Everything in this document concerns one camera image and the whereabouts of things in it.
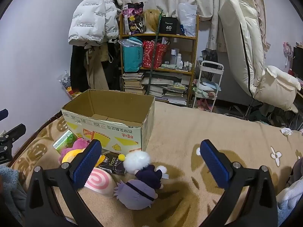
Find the pile of magazines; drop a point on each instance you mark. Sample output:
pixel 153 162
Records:
pixel 165 89

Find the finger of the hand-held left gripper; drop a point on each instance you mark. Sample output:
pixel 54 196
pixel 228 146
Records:
pixel 14 133
pixel 3 114

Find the group of toiletry bottles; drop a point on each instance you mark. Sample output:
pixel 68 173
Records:
pixel 180 60

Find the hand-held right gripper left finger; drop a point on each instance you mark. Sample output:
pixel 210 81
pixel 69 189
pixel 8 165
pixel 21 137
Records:
pixel 87 164

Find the teal paper bag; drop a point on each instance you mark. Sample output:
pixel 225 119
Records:
pixel 131 59

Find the cream folded mattress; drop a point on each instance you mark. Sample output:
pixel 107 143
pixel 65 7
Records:
pixel 234 40

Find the person's left forearm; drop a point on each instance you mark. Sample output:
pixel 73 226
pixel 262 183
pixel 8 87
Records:
pixel 10 189

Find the stack of books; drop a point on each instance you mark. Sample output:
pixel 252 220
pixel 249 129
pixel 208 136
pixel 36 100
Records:
pixel 132 82

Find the black coat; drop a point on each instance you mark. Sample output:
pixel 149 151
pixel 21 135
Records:
pixel 78 68

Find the pink desk fan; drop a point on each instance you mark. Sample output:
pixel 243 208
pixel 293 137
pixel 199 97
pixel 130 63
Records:
pixel 287 49

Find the black monitor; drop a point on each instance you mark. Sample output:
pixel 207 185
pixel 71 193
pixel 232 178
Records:
pixel 297 61

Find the dark hanging garment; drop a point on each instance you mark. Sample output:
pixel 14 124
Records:
pixel 113 66

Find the black box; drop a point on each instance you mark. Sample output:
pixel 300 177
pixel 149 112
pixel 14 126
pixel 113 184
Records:
pixel 168 26

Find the person's fleece clothing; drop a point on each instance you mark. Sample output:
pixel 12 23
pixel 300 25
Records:
pixel 291 198

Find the white trolley cart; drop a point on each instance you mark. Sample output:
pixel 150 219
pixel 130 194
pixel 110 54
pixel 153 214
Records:
pixel 210 66

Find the black tissue pack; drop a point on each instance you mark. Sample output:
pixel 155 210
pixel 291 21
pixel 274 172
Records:
pixel 112 164

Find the white-haired plush doll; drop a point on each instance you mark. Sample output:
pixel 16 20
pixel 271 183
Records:
pixel 138 160

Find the cardboard box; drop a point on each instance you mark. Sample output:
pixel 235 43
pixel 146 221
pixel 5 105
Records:
pixel 106 132

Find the green pole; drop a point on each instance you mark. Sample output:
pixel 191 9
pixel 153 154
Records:
pixel 153 52

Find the purple-haired plush doll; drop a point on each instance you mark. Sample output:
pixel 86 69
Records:
pixel 135 195

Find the yellow plush toy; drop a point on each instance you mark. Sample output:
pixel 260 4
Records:
pixel 71 156

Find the printed black tote bag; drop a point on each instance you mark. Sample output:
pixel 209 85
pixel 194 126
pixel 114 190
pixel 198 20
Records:
pixel 133 19

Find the blonde wig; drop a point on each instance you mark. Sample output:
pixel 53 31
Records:
pixel 151 20

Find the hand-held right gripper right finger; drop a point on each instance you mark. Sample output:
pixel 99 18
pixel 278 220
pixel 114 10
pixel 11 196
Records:
pixel 215 164

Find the red gift bag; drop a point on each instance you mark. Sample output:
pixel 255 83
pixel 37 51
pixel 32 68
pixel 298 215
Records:
pixel 152 55

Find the green tissue packet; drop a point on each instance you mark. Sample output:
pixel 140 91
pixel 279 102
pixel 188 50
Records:
pixel 64 140

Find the beige garment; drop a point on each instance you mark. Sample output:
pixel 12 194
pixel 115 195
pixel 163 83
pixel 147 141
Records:
pixel 94 71

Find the wooden shelf rack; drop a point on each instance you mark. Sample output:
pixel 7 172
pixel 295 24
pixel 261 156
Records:
pixel 195 52

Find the crumpled white tissue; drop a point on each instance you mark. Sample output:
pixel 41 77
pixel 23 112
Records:
pixel 286 131

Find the plastic bag of toys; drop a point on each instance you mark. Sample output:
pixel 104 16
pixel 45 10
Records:
pixel 66 82

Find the white puffer jacket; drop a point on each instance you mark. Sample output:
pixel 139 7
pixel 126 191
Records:
pixel 91 16

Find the pink swirl plush cushion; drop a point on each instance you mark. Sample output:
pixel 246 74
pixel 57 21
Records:
pixel 99 181

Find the white plastic bag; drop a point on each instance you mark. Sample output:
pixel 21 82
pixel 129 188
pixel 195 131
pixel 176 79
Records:
pixel 188 19

